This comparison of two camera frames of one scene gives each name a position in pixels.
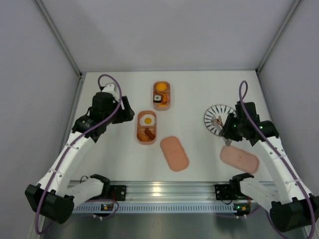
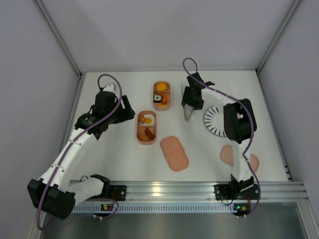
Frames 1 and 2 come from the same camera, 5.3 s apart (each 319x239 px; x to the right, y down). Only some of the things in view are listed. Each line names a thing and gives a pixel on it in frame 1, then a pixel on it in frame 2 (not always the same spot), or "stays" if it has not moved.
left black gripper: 127,112 stays
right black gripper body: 229,128 to 189,98
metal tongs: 219,124 to 184,107
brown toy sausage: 150,134 stays
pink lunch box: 146,127 stays
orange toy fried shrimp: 142,137 stays
